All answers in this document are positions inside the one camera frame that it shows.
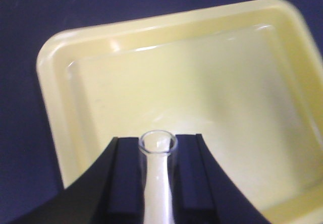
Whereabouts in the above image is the short clear test tube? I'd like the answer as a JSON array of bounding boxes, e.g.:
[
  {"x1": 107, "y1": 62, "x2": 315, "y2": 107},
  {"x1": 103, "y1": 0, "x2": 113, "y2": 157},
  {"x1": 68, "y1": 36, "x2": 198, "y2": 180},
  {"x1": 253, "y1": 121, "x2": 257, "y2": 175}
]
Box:
[{"x1": 138, "y1": 130, "x2": 178, "y2": 223}]

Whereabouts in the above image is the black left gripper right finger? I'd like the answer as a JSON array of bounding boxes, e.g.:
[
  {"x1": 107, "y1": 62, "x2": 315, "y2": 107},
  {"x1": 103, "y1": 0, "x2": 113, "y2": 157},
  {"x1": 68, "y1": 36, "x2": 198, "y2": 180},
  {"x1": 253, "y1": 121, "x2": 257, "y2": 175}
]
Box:
[{"x1": 175, "y1": 134, "x2": 269, "y2": 223}]

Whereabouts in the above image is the yellow plastic tray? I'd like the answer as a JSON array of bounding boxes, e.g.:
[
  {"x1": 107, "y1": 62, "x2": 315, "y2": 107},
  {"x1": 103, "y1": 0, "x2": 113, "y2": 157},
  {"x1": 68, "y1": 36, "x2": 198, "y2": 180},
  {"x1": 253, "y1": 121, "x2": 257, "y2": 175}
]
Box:
[{"x1": 36, "y1": 0, "x2": 322, "y2": 223}]

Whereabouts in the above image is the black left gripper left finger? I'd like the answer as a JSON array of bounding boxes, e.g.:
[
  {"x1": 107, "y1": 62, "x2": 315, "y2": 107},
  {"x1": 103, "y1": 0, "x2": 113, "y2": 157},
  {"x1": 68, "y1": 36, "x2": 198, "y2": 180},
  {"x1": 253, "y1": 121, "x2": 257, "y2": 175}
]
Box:
[{"x1": 13, "y1": 137, "x2": 143, "y2": 223}]

